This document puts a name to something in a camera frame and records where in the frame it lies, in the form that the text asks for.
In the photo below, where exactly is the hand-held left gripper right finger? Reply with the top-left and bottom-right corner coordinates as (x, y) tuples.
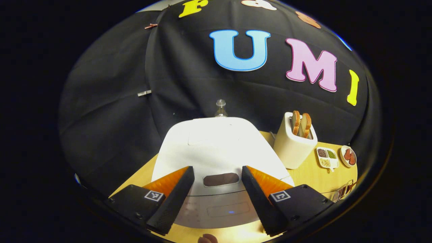
(241, 165), (335, 237)

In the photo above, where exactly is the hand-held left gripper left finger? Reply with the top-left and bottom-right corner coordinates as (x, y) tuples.
(104, 166), (196, 236)

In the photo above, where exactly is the white divided bean dish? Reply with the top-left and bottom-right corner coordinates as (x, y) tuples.
(316, 146), (340, 172)

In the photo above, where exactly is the white plate with meat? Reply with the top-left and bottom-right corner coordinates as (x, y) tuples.
(340, 145), (357, 168)

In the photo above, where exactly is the white toaster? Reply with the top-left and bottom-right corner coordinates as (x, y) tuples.
(273, 111), (319, 170)

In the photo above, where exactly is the toast bread slice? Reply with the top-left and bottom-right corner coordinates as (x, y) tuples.
(300, 113), (313, 139)
(291, 110), (301, 136)

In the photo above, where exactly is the black backdrop cloth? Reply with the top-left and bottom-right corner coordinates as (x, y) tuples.
(58, 0), (382, 200)

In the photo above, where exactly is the white rice cooker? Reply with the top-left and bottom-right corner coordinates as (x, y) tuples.
(151, 116), (295, 230)

